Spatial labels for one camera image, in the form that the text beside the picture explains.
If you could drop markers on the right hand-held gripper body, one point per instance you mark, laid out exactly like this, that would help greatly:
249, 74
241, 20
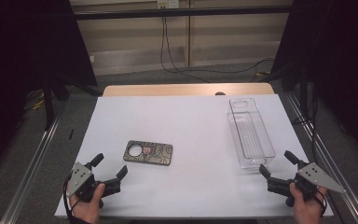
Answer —
315, 177

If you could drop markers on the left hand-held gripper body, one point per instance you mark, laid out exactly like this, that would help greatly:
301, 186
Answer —
80, 179

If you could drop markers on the clear plastic storage bin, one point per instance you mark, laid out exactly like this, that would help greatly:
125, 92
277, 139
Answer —
251, 137

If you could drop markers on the patterned phone case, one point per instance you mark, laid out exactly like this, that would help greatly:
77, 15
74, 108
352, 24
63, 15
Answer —
155, 154

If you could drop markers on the person's left hand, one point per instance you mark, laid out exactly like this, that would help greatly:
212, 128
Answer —
87, 210

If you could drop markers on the person's right hand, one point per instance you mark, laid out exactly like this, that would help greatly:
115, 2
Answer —
307, 208

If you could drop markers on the black metal stand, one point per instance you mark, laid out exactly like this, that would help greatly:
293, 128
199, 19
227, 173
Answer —
48, 102

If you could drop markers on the black curtain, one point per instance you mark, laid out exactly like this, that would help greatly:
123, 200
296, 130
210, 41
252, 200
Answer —
338, 62
28, 46

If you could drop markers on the black horizontal bar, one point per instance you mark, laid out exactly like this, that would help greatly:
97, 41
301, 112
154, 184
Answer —
183, 13

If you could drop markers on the aluminium floor rail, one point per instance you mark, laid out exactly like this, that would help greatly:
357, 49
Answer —
332, 161
31, 168

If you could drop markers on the white wall outlet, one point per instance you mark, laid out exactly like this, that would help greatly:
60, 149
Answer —
167, 3

